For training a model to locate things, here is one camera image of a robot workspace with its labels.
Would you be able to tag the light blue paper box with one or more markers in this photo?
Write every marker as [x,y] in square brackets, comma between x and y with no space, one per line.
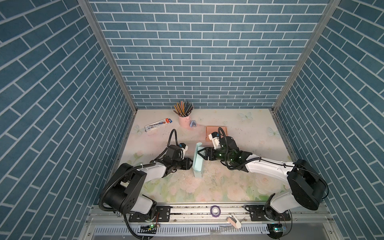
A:
[198,162]

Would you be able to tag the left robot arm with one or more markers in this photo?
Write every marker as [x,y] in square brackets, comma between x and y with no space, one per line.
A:
[122,193]

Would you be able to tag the small blue stapler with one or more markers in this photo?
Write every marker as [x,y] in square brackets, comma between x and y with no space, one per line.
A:
[193,124]

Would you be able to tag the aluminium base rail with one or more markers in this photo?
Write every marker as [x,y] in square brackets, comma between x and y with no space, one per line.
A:
[193,221]

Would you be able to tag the pink pencil cup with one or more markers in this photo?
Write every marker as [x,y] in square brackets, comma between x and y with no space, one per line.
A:
[185,122]

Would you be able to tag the purple tape roll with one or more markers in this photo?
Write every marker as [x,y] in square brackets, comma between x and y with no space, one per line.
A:
[215,211]

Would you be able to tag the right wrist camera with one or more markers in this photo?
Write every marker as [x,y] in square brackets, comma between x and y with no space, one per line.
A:
[215,138]

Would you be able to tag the bundle of coloured pencils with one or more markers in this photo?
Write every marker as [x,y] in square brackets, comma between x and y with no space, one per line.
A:
[183,108]

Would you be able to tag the white pen box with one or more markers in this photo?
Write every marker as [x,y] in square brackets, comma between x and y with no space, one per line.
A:
[158,124]

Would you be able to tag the white pink clip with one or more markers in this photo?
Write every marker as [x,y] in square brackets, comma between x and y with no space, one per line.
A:
[233,220]

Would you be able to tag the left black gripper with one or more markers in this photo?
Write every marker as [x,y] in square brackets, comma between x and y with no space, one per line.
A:
[186,165]

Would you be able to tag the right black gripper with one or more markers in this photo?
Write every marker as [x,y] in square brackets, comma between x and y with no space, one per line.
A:
[207,153]

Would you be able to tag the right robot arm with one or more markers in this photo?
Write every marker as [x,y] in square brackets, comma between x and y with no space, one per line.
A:
[306,187]

